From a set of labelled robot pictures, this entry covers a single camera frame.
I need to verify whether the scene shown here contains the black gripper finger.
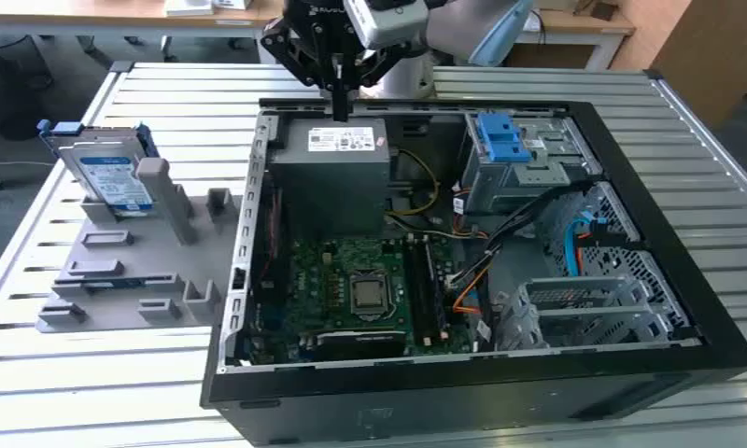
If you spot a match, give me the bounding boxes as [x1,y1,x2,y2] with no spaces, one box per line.
[346,42,414,123]
[259,18,347,123]

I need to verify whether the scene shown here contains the hard disk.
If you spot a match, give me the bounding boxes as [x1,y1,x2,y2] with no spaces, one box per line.
[36,119,161,218]

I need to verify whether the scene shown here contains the blue data wire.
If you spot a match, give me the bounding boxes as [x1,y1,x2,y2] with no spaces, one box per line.
[559,212,606,281]

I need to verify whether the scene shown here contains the metal disk bay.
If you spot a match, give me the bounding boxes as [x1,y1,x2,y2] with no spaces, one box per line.
[495,273,693,351]

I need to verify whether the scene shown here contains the grey power supply unit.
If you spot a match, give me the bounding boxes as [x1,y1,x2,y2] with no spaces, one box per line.
[266,116,392,238]

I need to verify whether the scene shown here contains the blue plastic bay latch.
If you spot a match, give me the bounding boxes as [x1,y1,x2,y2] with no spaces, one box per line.
[477,113,534,163]

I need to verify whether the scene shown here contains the wooden desk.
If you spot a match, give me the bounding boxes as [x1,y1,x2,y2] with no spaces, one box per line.
[0,0,263,64]
[252,0,637,71]

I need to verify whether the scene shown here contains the metal optical drive cage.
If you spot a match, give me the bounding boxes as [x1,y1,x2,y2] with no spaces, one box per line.
[459,111,606,216]

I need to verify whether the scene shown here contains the green motherboard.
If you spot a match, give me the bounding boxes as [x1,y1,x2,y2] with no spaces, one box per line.
[248,235,475,365]

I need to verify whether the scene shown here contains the black RAM slot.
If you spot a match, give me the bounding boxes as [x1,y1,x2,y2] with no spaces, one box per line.
[406,235,426,345]
[414,235,434,345]
[420,235,442,344]

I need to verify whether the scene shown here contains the silver CPU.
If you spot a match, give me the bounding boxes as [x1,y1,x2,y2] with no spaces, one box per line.
[351,280,390,310]

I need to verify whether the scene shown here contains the metal socket cover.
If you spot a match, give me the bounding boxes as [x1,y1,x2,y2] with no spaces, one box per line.
[346,269,395,323]

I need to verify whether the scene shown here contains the black mesh waste bin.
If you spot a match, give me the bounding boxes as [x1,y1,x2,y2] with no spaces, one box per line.
[0,32,55,141]

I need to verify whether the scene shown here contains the grey parts rack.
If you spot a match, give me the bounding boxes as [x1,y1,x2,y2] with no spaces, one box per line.
[35,157,244,333]

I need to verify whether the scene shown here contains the black graphics card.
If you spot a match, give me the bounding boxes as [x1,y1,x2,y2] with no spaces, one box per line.
[310,328,411,361]

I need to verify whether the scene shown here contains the black PC case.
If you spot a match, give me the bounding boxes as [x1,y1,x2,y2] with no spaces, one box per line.
[199,96,747,447]

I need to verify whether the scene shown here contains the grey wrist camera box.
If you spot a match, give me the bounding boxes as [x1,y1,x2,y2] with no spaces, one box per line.
[342,0,431,49]

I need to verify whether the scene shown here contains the yellow power wire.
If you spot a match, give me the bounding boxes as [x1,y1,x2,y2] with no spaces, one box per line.
[384,147,442,218]

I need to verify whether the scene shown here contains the multicolour power wire bundle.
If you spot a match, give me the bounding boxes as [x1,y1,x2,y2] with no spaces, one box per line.
[388,186,497,242]

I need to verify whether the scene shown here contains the black cable bundle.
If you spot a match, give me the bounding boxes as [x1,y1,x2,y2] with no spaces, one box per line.
[454,179,606,300]

